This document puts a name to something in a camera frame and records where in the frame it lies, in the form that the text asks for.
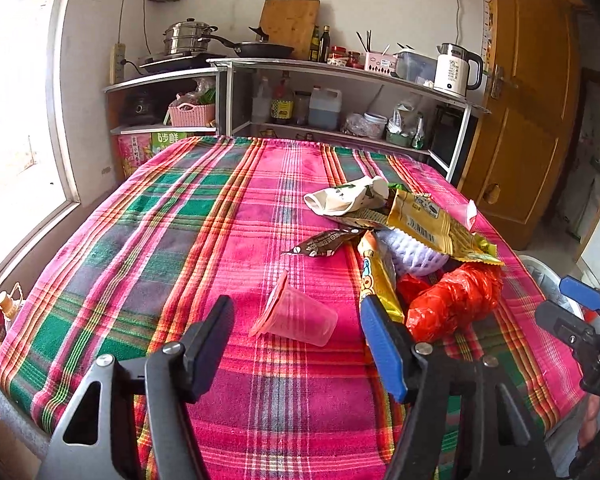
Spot soy sauce bottle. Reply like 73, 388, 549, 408
270, 70, 294, 124

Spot white round trash bin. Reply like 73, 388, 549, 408
519, 254, 584, 320

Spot clear plastic storage container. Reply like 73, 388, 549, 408
396, 50, 437, 84

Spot wooden door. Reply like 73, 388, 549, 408
458, 0, 580, 249

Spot green wrapper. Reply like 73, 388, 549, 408
388, 183, 411, 194

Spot pink utensil holder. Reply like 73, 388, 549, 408
364, 52, 398, 76

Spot white plastic oil jug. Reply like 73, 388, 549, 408
308, 87, 342, 131

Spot black frying pan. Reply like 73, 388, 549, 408
199, 34, 294, 60

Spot white paper bag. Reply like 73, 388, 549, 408
303, 177, 389, 217

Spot wooden cutting board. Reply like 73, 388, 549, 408
259, 0, 320, 61

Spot white metal kitchen shelf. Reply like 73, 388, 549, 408
104, 58, 487, 180

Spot pink plaid tablecloth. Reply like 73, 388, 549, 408
0, 134, 588, 480

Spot dark glass sauce bottle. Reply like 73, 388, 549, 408
318, 25, 330, 63

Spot pink woven basket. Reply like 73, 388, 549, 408
169, 103, 215, 127

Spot white foam fruit net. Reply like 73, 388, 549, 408
376, 229, 449, 278

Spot red plastic bag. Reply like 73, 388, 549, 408
396, 262, 503, 344

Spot white electric kettle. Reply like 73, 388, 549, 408
434, 42, 483, 98

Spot stainless steel steamer pot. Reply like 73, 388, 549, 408
163, 18, 218, 55

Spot gold orange snack bag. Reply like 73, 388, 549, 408
358, 231, 405, 324

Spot clear pink plastic cup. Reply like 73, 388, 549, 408
249, 272, 338, 347

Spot black induction cooker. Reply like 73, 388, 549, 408
140, 52, 223, 75

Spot brown snack wrapper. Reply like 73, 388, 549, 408
285, 228, 364, 258

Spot yellow snack bag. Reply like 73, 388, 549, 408
388, 190, 503, 266

